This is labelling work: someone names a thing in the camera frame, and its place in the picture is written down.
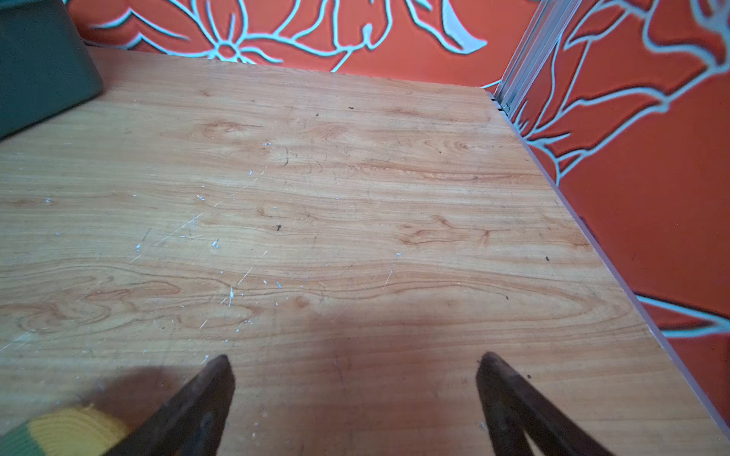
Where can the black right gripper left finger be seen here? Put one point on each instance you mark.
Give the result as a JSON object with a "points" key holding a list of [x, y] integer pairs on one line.
{"points": [[192, 421]]}

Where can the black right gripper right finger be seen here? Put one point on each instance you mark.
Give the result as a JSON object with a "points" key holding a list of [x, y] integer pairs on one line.
{"points": [[518, 415]]}

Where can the green striped sock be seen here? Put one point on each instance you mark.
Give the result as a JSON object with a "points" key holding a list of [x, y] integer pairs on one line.
{"points": [[70, 431]]}

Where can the green compartment tray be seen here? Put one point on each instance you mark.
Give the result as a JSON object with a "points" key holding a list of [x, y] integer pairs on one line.
{"points": [[46, 67]]}

